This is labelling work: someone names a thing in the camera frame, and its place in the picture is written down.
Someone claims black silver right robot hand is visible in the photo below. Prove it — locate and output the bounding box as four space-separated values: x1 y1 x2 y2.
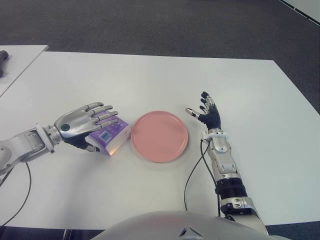
185 91 222 132

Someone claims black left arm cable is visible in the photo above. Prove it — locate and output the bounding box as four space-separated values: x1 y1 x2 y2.
0 162 32 226

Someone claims pink round plate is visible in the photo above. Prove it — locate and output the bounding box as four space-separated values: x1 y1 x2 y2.
130 110 189 164

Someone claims purple tissue paper pack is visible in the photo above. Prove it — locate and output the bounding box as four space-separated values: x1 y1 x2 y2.
84 115 132 157

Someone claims grey robot torso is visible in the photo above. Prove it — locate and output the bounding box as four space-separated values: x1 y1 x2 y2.
97 211 276 240

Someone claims black object on side table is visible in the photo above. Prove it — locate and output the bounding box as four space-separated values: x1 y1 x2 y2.
0 49 10 78

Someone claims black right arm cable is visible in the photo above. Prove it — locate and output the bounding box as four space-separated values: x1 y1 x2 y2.
183 139 222 217

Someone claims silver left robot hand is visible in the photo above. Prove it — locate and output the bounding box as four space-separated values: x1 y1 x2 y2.
53 101 120 153

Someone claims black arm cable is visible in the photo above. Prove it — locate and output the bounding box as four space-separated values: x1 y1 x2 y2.
183 139 222 217
0 162 32 226

